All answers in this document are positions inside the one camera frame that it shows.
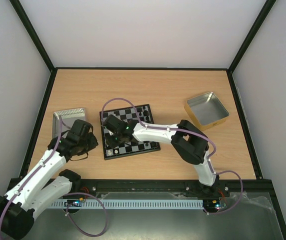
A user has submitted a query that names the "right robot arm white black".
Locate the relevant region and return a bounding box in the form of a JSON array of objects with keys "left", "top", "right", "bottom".
[{"left": 102, "top": 115, "right": 219, "bottom": 196}]

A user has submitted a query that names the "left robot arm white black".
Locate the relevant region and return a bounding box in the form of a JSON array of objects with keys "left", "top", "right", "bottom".
[{"left": 0, "top": 119, "right": 98, "bottom": 240}]

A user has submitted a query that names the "row of black chess pieces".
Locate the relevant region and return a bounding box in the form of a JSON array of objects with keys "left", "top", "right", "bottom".
[{"left": 137, "top": 104, "right": 157, "bottom": 150}]

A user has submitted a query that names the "black grey chessboard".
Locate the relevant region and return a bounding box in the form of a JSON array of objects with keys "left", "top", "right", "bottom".
[{"left": 99, "top": 104, "right": 161, "bottom": 160}]

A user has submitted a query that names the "silver metal tin lid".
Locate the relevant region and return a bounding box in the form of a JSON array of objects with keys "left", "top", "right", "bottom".
[{"left": 52, "top": 108, "right": 86, "bottom": 138}]

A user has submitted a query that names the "gold metal tin box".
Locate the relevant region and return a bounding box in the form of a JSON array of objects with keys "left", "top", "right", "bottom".
[{"left": 184, "top": 91, "right": 230, "bottom": 131}]

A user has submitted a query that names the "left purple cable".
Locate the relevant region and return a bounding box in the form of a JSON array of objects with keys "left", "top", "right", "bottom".
[{"left": 0, "top": 116, "right": 69, "bottom": 238}]

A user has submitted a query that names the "purple cable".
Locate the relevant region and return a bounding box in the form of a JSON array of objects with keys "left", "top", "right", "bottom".
[
  {"left": 100, "top": 97, "right": 244, "bottom": 216},
  {"left": 0, "top": 116, "right": 69, "bottom": 238}
]

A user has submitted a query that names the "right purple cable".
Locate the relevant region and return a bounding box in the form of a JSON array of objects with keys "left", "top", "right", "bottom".
[{"left": 100, "top": 97, "right": 244, "bottom": 216}]

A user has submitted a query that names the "light blue cable duct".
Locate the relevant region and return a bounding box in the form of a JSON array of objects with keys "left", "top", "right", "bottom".
[{"left": 48, "top": 199, "right": 204, "bottom": 210}]

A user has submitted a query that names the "black aluminium frame rail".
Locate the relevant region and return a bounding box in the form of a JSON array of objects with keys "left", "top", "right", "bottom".
[{"left": 7, "top": 176, "right": 274, "bottom": 198}]

